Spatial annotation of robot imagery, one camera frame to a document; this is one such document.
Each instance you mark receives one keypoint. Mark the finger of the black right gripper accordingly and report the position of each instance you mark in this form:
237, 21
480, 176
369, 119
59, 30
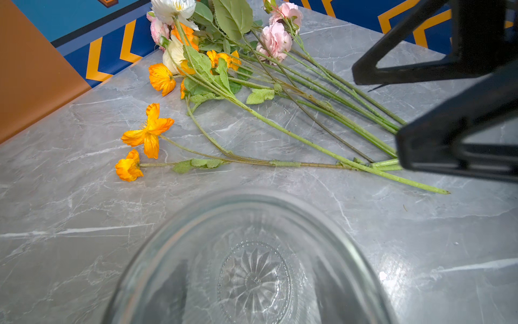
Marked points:
435, 143
425, 41

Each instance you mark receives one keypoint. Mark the orange poppy flower stem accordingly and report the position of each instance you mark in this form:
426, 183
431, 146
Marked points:
148, 136

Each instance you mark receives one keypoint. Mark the small orange flower stem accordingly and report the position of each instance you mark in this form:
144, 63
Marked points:
252, 80

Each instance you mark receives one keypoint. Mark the pink rose flower stem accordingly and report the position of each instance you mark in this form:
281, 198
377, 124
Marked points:
280, 39

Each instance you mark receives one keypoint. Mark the white ranunculus flower stem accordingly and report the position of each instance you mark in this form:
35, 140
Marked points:
219, 84

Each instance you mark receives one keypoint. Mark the clear ribbed glass vase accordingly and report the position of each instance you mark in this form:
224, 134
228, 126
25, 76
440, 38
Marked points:
249, 256

